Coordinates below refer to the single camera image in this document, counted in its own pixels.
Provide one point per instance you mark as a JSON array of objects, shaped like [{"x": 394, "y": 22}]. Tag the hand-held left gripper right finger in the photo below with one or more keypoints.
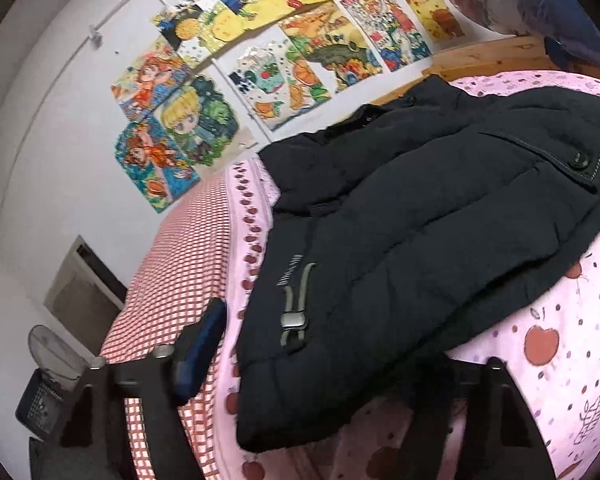
[{"x": 507, "y": 410}]

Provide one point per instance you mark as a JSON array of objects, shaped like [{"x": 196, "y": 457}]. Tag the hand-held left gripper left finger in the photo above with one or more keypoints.
[{"x": 200, "y": 350}]

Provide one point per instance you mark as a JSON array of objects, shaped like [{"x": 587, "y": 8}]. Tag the black puffer jacket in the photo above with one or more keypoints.
[{"x": 405, "y": 235}]

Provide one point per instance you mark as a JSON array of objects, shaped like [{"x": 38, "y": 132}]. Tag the pink apple print quilt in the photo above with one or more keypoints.
[{"x": 555, "y": 360}]

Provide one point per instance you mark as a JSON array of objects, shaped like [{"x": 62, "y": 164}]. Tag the red checkered bed sheet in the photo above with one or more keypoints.
[{"x": 180, "y": 260}]

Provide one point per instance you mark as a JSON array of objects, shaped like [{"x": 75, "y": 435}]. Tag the black plastic crate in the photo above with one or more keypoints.
[{"x": 35, "y": 405}]

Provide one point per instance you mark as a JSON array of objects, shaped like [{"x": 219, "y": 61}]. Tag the mermaid girl blue drawing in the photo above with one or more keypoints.
[{"x": 155, "y": 165}]

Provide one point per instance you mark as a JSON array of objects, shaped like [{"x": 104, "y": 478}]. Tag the blond boy green drawing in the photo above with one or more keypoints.
[{"x": 200, "y": 120}]

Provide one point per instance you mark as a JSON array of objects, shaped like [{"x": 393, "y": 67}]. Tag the orange haired girl drawing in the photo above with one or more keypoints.
[{"x": 147, "y": 80}]

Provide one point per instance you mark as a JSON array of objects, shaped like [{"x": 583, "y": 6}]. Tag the white fruit and oranges drawing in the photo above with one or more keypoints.
[{"x": 272, "y": 80}]

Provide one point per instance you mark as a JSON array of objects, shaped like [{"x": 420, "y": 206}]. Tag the black yellow sun drawing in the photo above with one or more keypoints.
[{"x": 192, "y": 27}]

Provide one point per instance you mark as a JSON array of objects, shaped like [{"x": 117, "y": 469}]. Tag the orange village landscape drawing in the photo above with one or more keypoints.
[{"x": 330, "y": 45}]

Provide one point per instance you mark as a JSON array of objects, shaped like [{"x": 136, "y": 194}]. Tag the wooden headboard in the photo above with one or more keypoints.
[{"x": 480, "y": 57}]

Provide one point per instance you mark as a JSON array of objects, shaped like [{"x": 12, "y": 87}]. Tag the lighthouse town drawing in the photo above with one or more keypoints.
[{"x": 385, "y": 27}]

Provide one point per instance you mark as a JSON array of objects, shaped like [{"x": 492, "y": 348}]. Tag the yellow bears drawing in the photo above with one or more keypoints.
[{"x": 427, "y": 7}]

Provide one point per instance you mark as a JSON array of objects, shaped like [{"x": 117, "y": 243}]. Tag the grey wall cabinet door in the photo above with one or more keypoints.
[{"x": 80, "y": 290}]

